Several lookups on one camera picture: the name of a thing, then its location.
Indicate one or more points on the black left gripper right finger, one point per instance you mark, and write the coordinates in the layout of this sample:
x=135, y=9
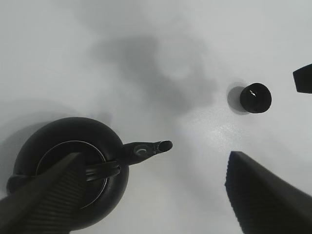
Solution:
x=262, y=202

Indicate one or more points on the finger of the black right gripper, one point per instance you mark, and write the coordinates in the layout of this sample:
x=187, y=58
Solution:
x=303, y=79

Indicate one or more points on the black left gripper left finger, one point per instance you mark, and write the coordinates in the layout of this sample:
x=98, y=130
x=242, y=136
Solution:
x=47, y=204

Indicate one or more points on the black round teapot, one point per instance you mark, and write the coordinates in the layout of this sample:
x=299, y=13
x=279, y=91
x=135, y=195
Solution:
x=107, y=161

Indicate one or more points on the small black teacup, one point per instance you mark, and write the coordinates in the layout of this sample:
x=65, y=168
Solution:
x=255, y=98

